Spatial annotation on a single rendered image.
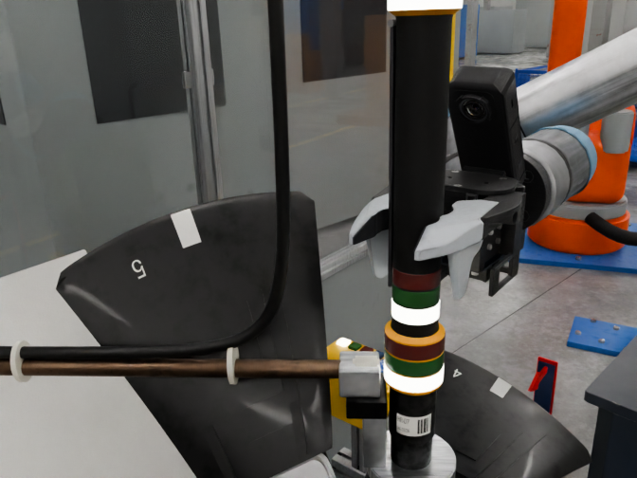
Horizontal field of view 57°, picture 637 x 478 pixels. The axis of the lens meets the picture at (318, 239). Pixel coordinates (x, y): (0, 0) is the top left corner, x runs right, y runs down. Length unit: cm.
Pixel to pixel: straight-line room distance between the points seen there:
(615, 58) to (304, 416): 49
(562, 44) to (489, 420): 386
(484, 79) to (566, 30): 395
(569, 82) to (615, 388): 60
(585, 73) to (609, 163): 356
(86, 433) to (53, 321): 12
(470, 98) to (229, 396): 29
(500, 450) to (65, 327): 47
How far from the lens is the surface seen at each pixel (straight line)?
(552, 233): 437
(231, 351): 45
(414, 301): 41
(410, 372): 43
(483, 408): 69
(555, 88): 73
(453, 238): 37
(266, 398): 48
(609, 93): 73
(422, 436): 47
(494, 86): 44
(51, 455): 66
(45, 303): 70
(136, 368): 48
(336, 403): 101
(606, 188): 432
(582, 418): 281
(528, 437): 69
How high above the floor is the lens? 161
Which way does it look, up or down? 21 degrees down
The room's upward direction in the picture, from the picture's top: 2 degrees counter-clockwise
